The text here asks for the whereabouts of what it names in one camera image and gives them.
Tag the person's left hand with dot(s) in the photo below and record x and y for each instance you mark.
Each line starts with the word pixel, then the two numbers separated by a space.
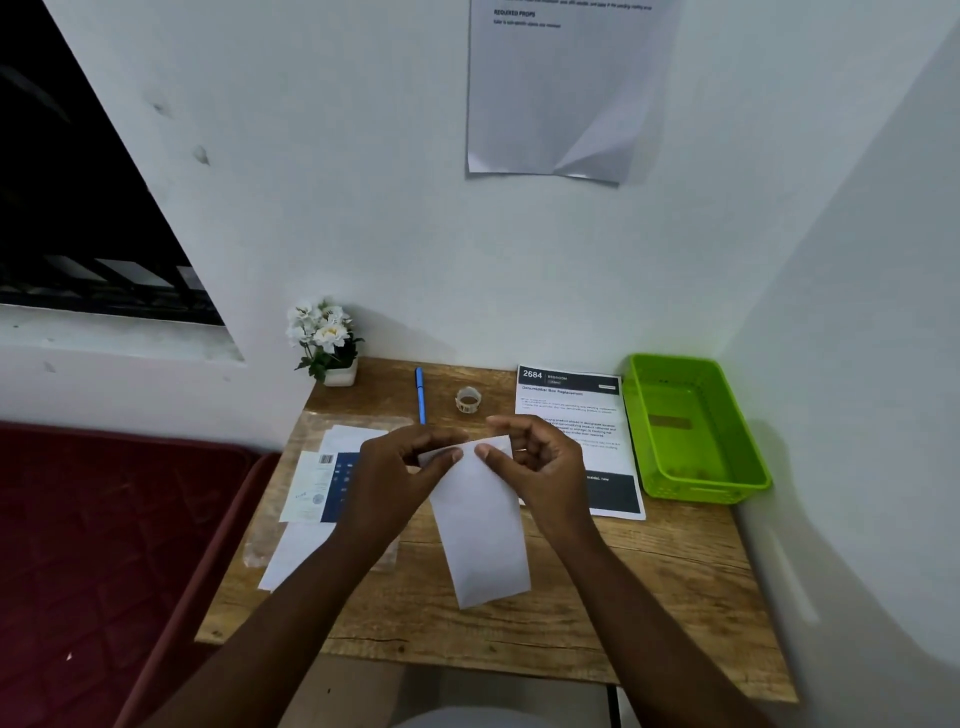
pixel 382 487

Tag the person's right hand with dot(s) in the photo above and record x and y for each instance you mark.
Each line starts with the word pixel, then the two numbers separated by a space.
pixel 547 480

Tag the single white envelope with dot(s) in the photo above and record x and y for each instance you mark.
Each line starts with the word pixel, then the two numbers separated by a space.
pixel 480 540

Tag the printed paper sheet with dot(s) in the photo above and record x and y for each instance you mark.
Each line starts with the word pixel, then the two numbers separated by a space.
pixel 570 390

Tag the stack of white envelopes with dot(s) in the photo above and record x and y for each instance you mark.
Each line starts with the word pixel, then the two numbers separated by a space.
pixel 300 555

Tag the small clear tape roll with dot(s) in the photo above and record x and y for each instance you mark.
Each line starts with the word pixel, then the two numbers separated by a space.
pixel 459 401

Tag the green plastic tray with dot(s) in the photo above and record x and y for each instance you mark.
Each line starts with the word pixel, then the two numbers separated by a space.
pixel 690 457

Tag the person's left forearm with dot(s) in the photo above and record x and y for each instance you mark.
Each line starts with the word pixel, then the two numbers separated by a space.
pixel 285 637

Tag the person's right forearm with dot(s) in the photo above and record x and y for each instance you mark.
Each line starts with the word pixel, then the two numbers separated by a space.
pixel 652 645

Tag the clear plastic bag with card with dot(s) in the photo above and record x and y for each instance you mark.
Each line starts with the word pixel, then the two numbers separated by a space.
pixel 322 420

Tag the person's grey shirt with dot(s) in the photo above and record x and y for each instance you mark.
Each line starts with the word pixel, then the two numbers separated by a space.
pixel 472 720

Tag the blue and white label card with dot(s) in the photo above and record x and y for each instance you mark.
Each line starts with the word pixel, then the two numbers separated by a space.
pixel 337 487

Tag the blue pen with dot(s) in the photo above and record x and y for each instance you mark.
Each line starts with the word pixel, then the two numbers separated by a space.
pixel 421 397

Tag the potted white flower plant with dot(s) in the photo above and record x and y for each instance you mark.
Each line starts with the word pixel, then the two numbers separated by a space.
pixel 326 337

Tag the black table leg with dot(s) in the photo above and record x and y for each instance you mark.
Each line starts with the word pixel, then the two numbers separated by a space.
pixel 613 709

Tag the dark red mattress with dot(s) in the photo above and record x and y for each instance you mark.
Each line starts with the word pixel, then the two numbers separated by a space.
pixel 105 585

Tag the dark window with grille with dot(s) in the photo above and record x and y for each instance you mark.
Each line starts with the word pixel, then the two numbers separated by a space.
pixel 67 187

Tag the white paper sheet on wall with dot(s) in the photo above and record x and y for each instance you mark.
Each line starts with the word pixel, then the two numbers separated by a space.
pixel 555 90

